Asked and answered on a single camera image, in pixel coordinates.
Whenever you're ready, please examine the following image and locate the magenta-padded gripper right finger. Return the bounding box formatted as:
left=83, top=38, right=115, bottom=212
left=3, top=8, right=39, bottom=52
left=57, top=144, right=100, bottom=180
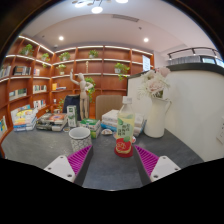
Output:
left=133, top=145, right=183, bottom=186

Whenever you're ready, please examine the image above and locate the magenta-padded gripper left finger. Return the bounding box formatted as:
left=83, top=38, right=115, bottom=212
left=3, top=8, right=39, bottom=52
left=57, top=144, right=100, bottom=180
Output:
left=43, top=144, right=94, bottom=186

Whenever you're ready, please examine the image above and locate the yellow-green drink bottle white cap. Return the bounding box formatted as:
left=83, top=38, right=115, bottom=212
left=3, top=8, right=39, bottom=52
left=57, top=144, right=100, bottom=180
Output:
left=114, top=96, right=136, bottom=157

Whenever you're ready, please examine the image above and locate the white mug with black lines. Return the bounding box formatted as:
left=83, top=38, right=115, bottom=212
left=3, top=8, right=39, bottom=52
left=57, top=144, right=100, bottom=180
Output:
left=68, top=126, right=93, bottom=154

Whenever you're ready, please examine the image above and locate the dark book stack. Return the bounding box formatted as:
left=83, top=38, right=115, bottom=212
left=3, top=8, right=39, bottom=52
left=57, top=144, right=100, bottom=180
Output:
left=35, top=112, right=69, bottom=132

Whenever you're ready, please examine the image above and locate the white vase with pale flowers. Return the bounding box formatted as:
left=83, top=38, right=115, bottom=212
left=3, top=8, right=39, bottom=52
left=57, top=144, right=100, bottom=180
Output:
left=137, top=67, right=173, bottom=139

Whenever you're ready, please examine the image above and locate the wide green-white carton box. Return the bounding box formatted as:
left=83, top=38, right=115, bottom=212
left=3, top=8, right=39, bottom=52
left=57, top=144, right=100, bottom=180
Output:
left=79, top=118, right=102, bottom=139

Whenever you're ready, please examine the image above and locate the tall green-white drink carton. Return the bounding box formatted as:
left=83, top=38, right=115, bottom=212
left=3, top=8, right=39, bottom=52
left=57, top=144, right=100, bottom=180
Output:
left=66, top=104, right=79, bottom=128

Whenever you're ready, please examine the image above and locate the colourful book stack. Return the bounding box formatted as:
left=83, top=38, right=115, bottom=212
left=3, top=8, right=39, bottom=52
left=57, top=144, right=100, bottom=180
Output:
left=12, top=108, right=39, bottom=132

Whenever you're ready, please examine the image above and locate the small colourful round sticker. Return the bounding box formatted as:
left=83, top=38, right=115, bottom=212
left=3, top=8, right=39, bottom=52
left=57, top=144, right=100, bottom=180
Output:
left=100, top=128, right=114, bottom=136

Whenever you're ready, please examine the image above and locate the chair with dark jacket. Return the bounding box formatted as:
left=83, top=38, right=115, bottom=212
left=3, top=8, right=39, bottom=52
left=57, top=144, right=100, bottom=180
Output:
left=62, top=94, right=82, bottom=117

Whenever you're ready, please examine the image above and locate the wooden artist mannequin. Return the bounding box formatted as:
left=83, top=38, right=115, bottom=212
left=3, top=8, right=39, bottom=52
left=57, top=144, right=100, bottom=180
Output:
left=69, top=68, right=95, bottom=120

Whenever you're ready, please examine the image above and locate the tan upholstered chair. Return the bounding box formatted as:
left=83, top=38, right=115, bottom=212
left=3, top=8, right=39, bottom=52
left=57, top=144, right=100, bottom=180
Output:
left=95, top=94, right=124, bottom=121

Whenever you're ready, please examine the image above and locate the orange wooden shelf unit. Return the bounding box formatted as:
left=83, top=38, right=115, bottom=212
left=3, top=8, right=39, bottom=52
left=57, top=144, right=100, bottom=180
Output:
left=0, top=34, right=155, bottom=134

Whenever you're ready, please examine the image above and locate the grey curtain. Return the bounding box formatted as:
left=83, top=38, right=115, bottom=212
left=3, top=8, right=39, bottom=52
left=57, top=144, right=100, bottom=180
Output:
left=169, top=55, right=203, bottom=66

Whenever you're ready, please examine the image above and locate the ceiling air vent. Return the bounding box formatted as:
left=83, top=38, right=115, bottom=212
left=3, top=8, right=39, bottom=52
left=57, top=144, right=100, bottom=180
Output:
left=111, top=13, right=140, bottom=23

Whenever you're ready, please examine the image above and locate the ceiling chandelier with round lamps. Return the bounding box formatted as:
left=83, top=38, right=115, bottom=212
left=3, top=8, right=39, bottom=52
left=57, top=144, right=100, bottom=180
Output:
left=71, top=0, right=129, bottom=14

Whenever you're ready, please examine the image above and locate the white wall socket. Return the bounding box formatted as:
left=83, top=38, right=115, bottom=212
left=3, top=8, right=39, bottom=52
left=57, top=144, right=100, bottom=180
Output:
left=216, top=116, right=224, bottom=145

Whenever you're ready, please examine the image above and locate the black ceiling track rail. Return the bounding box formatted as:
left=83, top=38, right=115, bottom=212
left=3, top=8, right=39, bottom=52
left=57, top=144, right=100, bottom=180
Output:
left=167, top=46, right=221, bottom=60

